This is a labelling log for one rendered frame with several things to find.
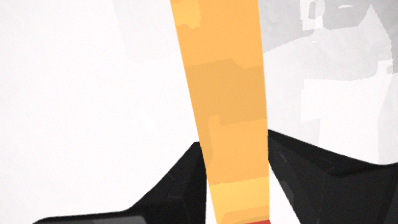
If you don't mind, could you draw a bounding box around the orange bar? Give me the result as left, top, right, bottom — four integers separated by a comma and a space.
170, 0, 271, 224

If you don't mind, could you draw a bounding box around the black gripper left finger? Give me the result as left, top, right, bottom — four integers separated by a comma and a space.
33, 141, 207, 224

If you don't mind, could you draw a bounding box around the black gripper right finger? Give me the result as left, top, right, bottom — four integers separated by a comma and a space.
267, 129, 398, 224

